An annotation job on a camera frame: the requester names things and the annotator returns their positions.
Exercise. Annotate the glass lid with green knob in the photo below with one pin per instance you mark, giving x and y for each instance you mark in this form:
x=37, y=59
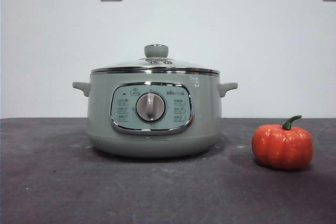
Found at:
x=155, y=51

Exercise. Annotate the orange toy pumpkin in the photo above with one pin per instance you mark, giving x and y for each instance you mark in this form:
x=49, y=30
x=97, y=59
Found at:
x=281, y=145

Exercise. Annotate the green electric cooking pot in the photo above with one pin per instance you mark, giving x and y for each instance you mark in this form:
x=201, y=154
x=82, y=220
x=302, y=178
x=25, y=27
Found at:
x=105, y=119

